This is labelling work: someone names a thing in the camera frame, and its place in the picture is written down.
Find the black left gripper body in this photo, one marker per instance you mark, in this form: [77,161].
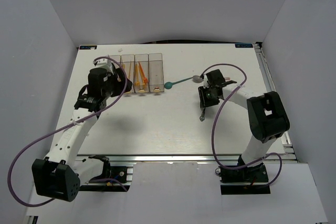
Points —
[107,91]

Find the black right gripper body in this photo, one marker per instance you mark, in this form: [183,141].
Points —
[207,97]

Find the orange fork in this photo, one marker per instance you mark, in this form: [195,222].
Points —
[143,77]
[136,75]

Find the teal plastic spoon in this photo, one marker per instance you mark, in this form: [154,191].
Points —
[169,85]

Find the gold spoon ornate handle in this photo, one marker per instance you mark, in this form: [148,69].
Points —
[202,117]

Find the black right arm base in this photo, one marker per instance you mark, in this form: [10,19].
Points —
[246,181]

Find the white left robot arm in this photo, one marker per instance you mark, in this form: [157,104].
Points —
[58,175]

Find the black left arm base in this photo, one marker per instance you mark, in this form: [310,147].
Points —
[97,173]

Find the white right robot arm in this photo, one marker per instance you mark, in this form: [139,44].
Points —
[255,152]

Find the clear four-slot utensil organizer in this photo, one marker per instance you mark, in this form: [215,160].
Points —
[152,65]

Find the black XDOF label left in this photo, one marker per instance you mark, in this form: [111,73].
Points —
[88,47]

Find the black xdof label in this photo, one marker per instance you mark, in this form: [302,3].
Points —
[239,45]
[88,47]

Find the black XDOF label right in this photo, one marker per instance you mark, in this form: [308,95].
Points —
[239,45]

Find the white front panel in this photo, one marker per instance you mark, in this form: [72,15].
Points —
[190,193]

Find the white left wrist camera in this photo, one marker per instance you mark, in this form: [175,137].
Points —
[104,64]

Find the aluminium frame rail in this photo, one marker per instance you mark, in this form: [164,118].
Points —
[268,114]

